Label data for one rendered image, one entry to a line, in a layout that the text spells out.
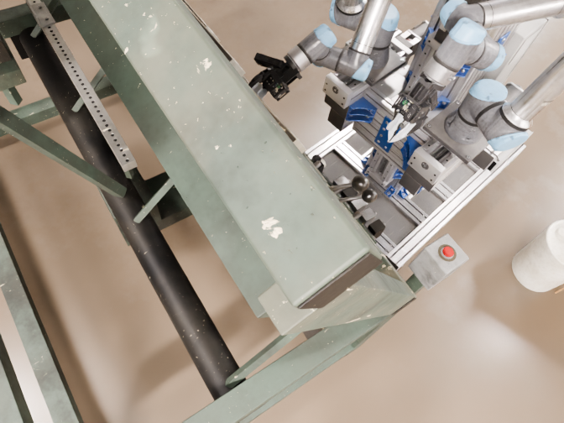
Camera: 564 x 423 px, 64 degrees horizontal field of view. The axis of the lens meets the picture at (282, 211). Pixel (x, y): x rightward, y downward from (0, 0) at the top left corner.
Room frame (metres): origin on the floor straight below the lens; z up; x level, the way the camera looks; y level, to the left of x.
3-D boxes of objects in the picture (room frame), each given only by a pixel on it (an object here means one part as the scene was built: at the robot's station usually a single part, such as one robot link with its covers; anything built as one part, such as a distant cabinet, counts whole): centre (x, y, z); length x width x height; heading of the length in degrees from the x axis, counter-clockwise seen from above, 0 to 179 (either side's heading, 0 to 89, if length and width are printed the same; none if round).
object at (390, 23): (1.56, -0.24, 1.20); 0.13 x 0.12 x 0.14; 75
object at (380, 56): (1.56, -0.25, 1.09); 0.15 x 0.15 x 0.10
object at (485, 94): (1.24, -0.64, 1.20); 0.13 x 0.12 x 0.14; 26
